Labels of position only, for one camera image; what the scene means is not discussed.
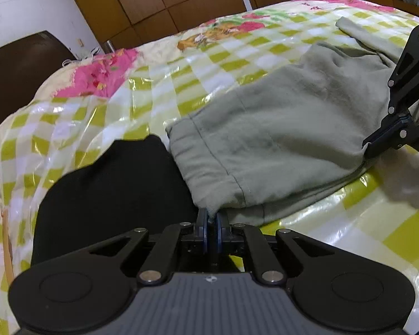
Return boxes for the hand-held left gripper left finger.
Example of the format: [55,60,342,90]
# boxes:
[80,209,212,283]

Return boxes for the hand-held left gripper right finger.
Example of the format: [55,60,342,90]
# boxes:
[215,213,339,285]

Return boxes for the grey-green pants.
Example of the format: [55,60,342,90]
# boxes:
[166,17,419,226]

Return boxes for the black cloth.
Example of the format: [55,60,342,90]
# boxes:
[31,134,199,269]

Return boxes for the checkered floral bed cover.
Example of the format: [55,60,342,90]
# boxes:
[0,0,419,335]

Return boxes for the wooden wardrobe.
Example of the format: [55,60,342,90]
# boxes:
[60,0,248,50]

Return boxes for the dark brown headboard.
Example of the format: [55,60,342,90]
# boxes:
[0,31,78,142]

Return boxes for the white cables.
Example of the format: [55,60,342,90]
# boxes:
[62,46,103,68]

